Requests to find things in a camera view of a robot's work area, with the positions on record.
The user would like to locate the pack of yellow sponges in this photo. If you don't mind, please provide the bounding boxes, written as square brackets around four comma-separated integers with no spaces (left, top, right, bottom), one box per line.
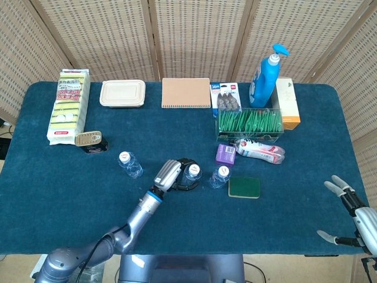
[46,68,91,146]

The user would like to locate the clear bottle plain white cap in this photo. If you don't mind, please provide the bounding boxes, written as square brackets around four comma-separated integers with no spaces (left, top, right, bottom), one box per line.
[117,151,144,179]

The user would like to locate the kraft spiral notebook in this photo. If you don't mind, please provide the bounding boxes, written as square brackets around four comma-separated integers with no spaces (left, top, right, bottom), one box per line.
[161,77,212,110]

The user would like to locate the green and yellow sponge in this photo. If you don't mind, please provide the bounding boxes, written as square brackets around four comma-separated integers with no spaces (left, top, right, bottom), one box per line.
[228,176,261,199]

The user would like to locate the rattan folding screen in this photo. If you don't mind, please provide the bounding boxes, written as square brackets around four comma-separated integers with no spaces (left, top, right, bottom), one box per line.
[0,0,377,207]

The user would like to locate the beige lidded lunch box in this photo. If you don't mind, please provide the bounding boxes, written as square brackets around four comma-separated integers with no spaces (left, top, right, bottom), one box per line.
[99,80,147,108]

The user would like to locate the blue table cloth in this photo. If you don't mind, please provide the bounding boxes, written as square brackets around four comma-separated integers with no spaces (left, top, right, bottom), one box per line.
[0,81,371,256]

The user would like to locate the black gold luncheon meat can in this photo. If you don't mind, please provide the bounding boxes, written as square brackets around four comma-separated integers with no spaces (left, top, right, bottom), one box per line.
[75,131,109,154]

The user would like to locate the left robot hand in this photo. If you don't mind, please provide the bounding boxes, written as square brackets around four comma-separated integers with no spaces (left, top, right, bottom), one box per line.
[153,157,201,192]

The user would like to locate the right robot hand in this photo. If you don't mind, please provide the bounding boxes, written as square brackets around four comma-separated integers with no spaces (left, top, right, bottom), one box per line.
[316,175,377,256]

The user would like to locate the clear bottle red logo cap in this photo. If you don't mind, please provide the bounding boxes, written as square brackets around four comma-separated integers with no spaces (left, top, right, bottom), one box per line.
[180,164,203,188]

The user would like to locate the clear bottle with purple label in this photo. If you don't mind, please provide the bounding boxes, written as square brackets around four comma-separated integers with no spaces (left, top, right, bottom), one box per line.
[209,165,231,190]

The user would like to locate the lying bottle red white label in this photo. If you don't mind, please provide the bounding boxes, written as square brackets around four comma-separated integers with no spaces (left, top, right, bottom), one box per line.
[234,137,286,165]

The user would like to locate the purple wrapped packet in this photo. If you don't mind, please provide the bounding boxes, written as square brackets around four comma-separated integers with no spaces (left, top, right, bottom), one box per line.
[215,143,237,166]

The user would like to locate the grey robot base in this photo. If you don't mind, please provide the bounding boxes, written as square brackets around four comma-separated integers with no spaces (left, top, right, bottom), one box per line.
[117,254,245,283]

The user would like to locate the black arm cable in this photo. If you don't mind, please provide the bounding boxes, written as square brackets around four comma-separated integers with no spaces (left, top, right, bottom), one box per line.
[78,223,132,283]

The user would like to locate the blue pump soap bottle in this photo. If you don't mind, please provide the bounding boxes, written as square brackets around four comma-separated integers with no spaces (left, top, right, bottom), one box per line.
[249,43,290,108]

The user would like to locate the clear box of green sachets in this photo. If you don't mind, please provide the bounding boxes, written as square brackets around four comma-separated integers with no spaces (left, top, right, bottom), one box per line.
[216,108,285,143]

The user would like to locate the binder clips blister pack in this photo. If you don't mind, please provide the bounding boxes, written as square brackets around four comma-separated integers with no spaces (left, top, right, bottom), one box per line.
[209,82,243,112]

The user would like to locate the beige and orange carton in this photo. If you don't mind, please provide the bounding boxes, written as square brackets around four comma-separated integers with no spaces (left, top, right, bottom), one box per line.
[271,77,302,131]

